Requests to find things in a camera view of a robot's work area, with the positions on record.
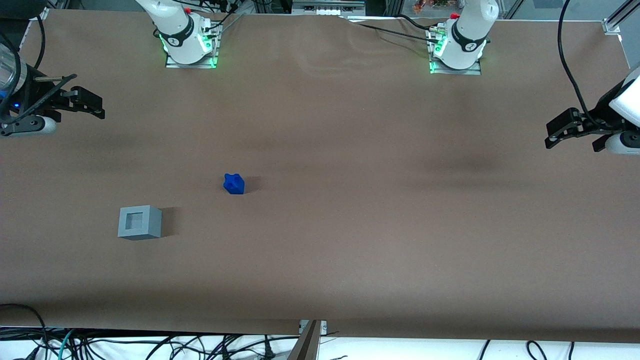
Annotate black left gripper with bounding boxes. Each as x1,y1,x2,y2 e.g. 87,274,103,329
544,88,629,153

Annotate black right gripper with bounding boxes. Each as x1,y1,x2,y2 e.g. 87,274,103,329
10,65,107,126

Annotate blue plastic part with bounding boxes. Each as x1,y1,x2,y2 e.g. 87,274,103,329
223,173,246,195

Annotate gray cube base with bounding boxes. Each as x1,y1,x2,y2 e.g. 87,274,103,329
117,205,163,241

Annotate brown table cover mat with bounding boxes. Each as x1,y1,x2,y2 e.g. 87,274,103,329
0,7,640,344

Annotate white power strip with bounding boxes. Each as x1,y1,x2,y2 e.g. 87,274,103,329
292,0,367,16

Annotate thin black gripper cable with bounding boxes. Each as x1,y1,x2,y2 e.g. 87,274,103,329
0,73,79,126

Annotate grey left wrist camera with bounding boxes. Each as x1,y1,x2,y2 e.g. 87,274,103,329
604,131,640,156

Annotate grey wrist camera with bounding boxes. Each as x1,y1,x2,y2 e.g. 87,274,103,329
604,131,640,156
0,116,57,139

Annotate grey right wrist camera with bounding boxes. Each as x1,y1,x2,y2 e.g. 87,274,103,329
0,116,57,139

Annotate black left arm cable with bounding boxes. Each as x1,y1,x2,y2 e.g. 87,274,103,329
557,0,607,129

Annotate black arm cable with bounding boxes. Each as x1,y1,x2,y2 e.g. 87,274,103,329
33,7,49,72
557,0,607,129

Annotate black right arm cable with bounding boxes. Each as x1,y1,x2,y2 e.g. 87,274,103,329
33,7,49,72

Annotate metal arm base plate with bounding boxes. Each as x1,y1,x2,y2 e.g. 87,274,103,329
165,20,219,70
428,27,483,76

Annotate aluminium frame profile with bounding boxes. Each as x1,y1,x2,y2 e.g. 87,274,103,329
602,0,640,36

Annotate thick black base cable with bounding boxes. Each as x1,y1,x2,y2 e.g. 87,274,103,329
396,13,442,33

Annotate black looped floor cable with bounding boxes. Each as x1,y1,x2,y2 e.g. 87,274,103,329
0,303,49,360

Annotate thin black base cable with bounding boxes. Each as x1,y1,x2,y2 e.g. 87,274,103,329
349,19,442,44

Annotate teal cable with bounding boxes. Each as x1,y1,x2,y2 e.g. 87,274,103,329
56,328,77,360

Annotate small metal bracket plate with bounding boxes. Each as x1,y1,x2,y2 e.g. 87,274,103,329
298,319,328,335

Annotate gray metal post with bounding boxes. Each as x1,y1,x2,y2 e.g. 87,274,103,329
286,320,321,360

